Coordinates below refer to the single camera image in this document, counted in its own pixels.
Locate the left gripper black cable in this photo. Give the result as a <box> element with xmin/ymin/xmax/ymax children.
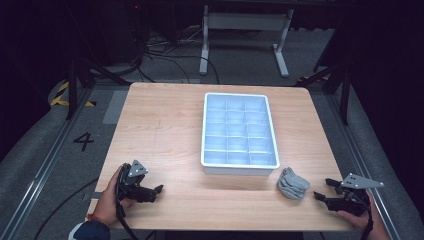
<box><xmin>114</xmin><ymin>186</ymin><xmax>140</xmax><ymax>240</ymax></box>

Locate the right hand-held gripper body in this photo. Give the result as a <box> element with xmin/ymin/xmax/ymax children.
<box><xmin>327</xmin><ymin>172</ymin><xmax>385</xmax><ymax>217</ymax></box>

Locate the bundle of black floor cables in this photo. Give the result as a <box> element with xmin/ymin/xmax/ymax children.
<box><xmin>134</xmin><ymin>28</ymin><xmax>222</xmax><ymax>85</ymax></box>

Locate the person's left hand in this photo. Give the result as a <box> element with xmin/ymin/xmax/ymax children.
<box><xmin>91</xmin><ymin>165</ymin><xmax>135</xmax><ymax>226</ymax></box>

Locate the red bead bracelet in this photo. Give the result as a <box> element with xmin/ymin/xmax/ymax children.
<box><xmin>86</xmin><ymin>213</ymin><xmax>110</xmax><ymax>227</ymax></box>

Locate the yellow black floor tape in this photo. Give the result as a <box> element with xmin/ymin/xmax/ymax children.
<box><xmin>49</xmin><ymin>81</ymin><xmax>98</xmax><ymax>108</ymax></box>

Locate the black floor cable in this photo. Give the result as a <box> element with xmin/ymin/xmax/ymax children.
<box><xmin>32</xmin><ymin>177</ymin><xmax>100</xmax><ymax>240</ymax></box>

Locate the white divided storage tray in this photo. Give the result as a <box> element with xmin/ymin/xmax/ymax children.
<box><xmin>200</xmin><ymin>92</ymin><xmax>281</xmax><ymax>177</ymax></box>

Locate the grey sock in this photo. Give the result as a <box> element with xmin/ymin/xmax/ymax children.
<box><xmin>276</xmin><ymin>166</ymin><xmax>311</xmax><ymax>201</ymax></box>

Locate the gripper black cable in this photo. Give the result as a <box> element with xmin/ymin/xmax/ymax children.
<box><xmin>360</xmin><ymin>196</ymin><xmax>375</xmax><ymax>240</ymax></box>
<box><xmin>114</xmin><ymin>186</ymin><xmax>140</xmax><ymax>240</ymax></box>

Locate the person's right hand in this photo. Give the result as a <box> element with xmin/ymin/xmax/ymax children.
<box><xmin>335</xmin><ymin>190</ymin><xmax>392</xmax><ymax>240</ymax></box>

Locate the aluminium floor rail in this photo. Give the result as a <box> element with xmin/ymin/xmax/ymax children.
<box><xmin>0</xmin><ymin>87</ymin><xmax>95</xmax><ymax>240</ymax></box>
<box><xmin>324</xmin><ymin>93</ymin><xmax>403</xmax><ymax>240</ymax></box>

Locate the black metal stand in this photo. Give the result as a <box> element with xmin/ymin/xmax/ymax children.
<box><xmin>297</xmin><ymin>61</ymin><xmax>352</xmax><ymax>127</ymax></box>
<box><xmin>64</xmin><ymin>54</ymin><xmax>132</xmax><ymax>121</ymax></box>

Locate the white metal desk frame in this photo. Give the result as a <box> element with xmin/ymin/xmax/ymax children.
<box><xmin>198</xmin><ymin>4</ymin><xmax>296</xmax><ymax>79</ymax></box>

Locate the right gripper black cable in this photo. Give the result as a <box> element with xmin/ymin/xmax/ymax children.
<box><xmin>360</xmin><ymin>196</ymin><xmax>375</xmax><ymax>240</ymax></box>

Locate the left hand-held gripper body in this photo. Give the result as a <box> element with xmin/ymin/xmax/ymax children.
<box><xmin>115</xmin><ymin>159</ymin><xmax>158</xmax><ymax>204</ymax></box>

